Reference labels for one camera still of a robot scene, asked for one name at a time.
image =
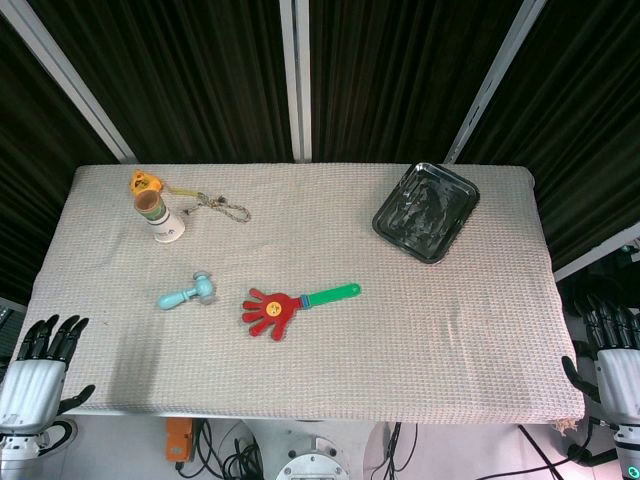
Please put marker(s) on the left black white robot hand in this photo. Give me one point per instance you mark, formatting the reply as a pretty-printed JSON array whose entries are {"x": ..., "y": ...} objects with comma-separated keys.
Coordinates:
[{"x": 35, "y": 385}]

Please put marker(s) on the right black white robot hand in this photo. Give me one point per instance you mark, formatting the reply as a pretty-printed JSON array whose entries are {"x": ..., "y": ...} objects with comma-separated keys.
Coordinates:
[{"x": 617, "y": 385}]

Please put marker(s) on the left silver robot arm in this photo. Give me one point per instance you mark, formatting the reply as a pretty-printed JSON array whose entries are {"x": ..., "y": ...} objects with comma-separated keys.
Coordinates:
[{"x": 17, "y": 447}]

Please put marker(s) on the orange box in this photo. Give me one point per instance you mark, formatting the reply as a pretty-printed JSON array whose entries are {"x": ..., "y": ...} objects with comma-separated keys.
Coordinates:
[{"x": 179, "y": 440}]

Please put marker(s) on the light blue toy hammer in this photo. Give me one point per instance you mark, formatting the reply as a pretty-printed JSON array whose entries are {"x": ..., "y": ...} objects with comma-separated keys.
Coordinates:
[{"x": 202, "y": 289}]

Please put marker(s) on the white paper cup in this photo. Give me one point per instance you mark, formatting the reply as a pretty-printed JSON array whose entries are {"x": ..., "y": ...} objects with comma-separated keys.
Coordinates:
[{"x": 168, "y": 228}]

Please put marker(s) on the black curtain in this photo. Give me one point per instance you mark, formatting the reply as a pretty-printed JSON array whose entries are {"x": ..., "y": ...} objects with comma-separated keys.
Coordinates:
[
  {"x": 30, "y": 175},
  {"x": 190, "y": 75},
  {"x": 390, "y": 75},
  {"x": 585, "y": 125}
]

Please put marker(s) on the brown green paper cup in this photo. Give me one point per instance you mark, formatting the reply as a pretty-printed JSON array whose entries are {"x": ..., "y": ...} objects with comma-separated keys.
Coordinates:
[{"x": 149, "y": 204}]

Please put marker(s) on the black plastic tray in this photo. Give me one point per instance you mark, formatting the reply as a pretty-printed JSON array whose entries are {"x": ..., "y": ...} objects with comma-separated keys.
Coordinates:
[{"x": 425, "y": 210}]

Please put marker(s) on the beige waffle tablecloth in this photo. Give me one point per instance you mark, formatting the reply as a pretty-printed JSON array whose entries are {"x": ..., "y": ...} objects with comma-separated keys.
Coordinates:
[{"x": 350, "y": 360}]

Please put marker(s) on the round grey metal base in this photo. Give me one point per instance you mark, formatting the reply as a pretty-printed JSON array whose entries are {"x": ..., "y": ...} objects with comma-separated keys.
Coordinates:
[{"x": 312, "y": 465}]

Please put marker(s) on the silver aluminium rail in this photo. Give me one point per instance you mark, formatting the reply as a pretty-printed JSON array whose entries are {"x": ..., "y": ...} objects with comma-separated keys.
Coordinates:
[{"x": 595, "y": 260}]

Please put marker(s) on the silver aluminium post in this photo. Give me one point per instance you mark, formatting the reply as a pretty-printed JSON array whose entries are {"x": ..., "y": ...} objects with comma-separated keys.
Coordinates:
[
  {"x": 70, "y": 75},
  {"x": 492, "y": 80},
  {"x": 296, "y": 75}
]

